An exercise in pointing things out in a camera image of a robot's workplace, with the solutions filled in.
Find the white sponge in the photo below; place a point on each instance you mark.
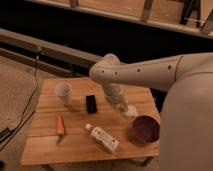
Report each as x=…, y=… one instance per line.
x=130, y=112

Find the dark red ceramic bowl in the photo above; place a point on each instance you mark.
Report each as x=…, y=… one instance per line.
x=146, y=129

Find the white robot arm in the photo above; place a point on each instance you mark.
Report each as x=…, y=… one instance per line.
x=186, y=129

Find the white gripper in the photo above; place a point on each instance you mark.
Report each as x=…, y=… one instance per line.
x=115, y=95

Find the wooden table board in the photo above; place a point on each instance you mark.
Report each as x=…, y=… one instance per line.
x=45, y=146

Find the white plastic bottle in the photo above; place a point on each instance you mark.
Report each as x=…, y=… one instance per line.
x=100, y=136

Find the orange carrot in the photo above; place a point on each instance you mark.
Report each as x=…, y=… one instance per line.
x=60, y=125

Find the black rectangular block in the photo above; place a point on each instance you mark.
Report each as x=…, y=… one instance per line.
x=91, y=104

